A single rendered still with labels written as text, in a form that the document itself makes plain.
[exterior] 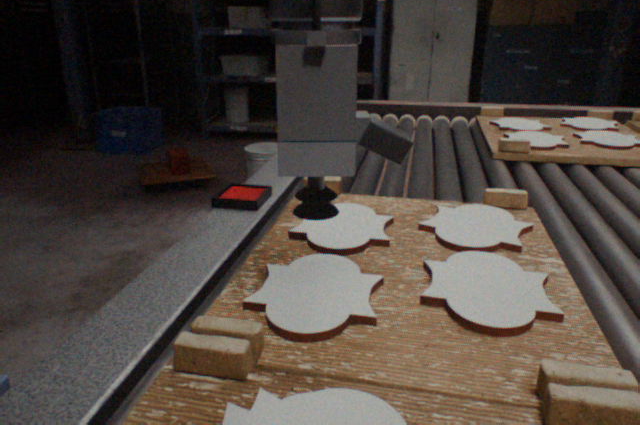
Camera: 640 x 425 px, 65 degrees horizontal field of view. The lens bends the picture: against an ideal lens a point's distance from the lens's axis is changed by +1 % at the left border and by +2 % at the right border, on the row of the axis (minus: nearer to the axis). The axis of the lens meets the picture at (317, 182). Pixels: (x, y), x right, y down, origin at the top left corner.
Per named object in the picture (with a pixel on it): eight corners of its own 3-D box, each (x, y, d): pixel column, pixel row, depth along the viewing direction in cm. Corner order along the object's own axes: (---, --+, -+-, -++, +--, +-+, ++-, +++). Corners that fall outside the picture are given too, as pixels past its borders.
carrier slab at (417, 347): (177, 368, 41) (176, 351, 41) (298, 199, 79) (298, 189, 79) (647, 440, 34) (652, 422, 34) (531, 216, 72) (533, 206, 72)
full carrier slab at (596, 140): (491, 159, 101) (494, 139, 100) (475, 121, 139) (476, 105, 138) (687, 170, 94) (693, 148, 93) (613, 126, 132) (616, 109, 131)
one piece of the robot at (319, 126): (432, -8, 35) (417, 205, 41) (408, -3, 44) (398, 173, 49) (264, -8, 35) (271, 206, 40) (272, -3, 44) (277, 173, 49)
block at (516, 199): (482, 207, 71) (484, 190, 71) (481, 203, 73) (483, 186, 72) (527, 211, 70) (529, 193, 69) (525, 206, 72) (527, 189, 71)
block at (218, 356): (173, 372, 38) (169, 342, 37) (184, 357, 40) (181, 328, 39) (246, 383, 37) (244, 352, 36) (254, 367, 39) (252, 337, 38)
